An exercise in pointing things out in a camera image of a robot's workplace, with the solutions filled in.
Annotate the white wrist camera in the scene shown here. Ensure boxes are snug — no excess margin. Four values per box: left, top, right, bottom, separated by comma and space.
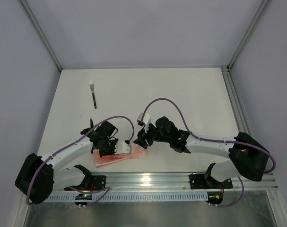
114, 141, 131, 155
136, 112, 151, 132

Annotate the right corner aluminium post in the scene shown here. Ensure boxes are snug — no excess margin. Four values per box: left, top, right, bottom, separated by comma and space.
227, 0, 272, 71

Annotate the front aluminium rail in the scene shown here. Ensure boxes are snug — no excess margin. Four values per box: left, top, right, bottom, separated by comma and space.
51, 171, 278, 194

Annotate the slotted cable duct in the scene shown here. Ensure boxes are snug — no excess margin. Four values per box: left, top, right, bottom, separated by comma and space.
44, 191, 207, 202

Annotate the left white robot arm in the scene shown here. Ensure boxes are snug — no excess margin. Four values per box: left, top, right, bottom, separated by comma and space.
15, 121, 118, 204

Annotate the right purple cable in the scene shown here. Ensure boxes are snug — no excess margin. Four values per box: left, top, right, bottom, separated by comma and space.
140, 97, 276, 209

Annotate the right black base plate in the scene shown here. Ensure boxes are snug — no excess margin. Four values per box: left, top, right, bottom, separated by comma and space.
189, 173, 233, 189

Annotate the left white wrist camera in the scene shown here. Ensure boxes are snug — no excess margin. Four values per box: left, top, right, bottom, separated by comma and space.
114, 141, 131, 155

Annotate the pink cloth napkin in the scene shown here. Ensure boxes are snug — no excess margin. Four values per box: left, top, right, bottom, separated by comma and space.
93, 143, 148, 168

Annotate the aluminium rail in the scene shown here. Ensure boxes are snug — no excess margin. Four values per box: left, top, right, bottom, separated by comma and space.
51, 171, 278, 194
221, 66, 263, 144

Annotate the black handled knife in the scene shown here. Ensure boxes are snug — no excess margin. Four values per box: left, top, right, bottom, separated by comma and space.
90, 118, 94, 129

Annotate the small controller board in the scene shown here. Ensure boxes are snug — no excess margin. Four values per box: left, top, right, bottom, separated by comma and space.
206, 192, 224, 207
74, 193, 92, 209

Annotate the right small controller board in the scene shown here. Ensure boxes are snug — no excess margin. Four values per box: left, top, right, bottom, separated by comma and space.
206, 192, 224, 207

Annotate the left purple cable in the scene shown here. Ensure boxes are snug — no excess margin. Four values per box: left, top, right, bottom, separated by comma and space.
25, 115, 135, 207

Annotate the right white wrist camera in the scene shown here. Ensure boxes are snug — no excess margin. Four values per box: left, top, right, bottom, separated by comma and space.
136, 112, 151, 132

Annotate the right side aluminium rail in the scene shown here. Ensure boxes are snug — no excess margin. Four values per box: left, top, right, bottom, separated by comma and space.
221, 66, 263, 144

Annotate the purple cable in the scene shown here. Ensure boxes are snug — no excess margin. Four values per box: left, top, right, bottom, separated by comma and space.
140, 97, 276, 209
25, 115, 135, 207

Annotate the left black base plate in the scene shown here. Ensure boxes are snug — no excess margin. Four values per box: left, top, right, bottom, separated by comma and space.
72, 175, 106, 191

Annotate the left small controller board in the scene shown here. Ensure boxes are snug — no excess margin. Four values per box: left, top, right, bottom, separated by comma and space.
74, 193, 92, 209

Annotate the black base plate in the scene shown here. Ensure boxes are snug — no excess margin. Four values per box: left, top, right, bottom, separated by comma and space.
72, 175, 106, 191
189, 173, 233, 189

